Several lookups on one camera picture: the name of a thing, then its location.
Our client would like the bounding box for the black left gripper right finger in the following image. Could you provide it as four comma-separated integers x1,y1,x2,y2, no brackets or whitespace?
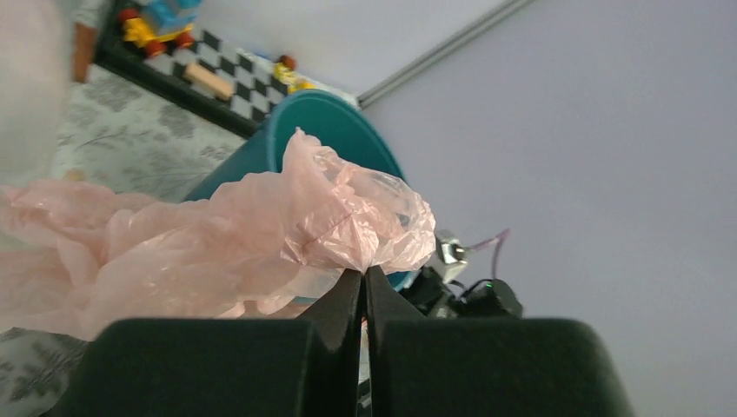
364,267,634,416

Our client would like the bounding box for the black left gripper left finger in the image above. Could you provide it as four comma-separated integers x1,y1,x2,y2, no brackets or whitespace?
50,270,362,416

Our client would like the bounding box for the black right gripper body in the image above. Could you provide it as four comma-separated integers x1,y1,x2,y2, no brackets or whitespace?
400,267,523,319

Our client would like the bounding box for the pink plastic bag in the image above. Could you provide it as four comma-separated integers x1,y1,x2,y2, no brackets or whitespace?
1,129,435,340

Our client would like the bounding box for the teal plastic trash bin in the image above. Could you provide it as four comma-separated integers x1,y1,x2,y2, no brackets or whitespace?
186,90,435,302

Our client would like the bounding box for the black white checkerboard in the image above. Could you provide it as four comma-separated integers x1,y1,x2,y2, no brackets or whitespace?
95,0,315,139

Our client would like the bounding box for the yellow toy figure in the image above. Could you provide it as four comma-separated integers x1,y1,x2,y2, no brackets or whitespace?
273,55,315,94

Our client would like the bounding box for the floral tablecloth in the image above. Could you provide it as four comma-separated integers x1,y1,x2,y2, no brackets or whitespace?
1,69,241,416

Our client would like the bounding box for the wooden block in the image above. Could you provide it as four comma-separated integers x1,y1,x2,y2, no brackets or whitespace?
183,63,235,100

